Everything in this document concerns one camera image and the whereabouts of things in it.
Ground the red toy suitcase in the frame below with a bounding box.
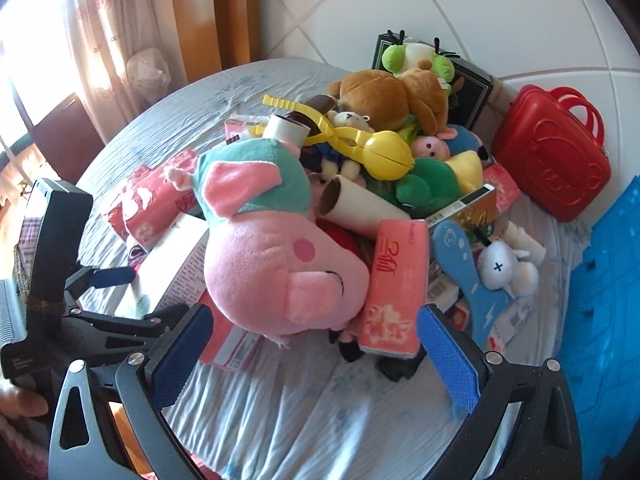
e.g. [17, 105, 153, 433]
[491, 84, 611, 222]

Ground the green frog plush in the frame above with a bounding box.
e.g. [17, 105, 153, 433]
[381, 32, 456, 84]

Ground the black gift box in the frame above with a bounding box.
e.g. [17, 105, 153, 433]
[372, 30, 497, 129]

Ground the pink red-dress pig plush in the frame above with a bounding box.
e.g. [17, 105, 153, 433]
[317, 220, 425, 382]

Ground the person left hand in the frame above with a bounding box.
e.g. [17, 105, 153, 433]
[0, 379, 49, 418]

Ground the white round-head plush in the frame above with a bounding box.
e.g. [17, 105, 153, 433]
[476, 240, 539, 298]

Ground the brown bear plush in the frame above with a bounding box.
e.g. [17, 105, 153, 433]
[328, 68, 449, 136]

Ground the white plastic bag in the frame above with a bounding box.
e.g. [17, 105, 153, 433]
[126, 47, 171, 105]

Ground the pink tissue pack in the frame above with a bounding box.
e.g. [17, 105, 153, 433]
[200, 290, 262, 372]
[357, 220, 430, 359]
[122, 150, 198, 252]
[103, 165, 151, 242]

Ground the small pink box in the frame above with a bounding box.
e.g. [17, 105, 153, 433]
[483, 164, 522, 214]

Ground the blue plastic storage crate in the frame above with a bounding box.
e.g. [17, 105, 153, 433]
[558, 178, 639, 479]

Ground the white green carton box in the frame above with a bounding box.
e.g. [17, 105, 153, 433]
[115, 214, 208, 318]

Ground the pink pig teal shirt plush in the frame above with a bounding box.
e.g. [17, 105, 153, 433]
[165, 138, 370, 346]

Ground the white paper roll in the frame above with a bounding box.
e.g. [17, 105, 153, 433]
[262, 114, 310, 157]

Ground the green yellow duck plush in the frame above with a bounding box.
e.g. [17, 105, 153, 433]
[394, 151, 484, 219]

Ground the blue dinosaur hanger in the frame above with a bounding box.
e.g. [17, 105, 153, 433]
[431, 220, 514, 351]

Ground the white cardboard tube roll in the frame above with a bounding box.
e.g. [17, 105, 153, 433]
[318, 176, 410, 240]

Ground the yellow plastic clamp toy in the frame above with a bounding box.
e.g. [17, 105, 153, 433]
[262, 94, 414, 181]

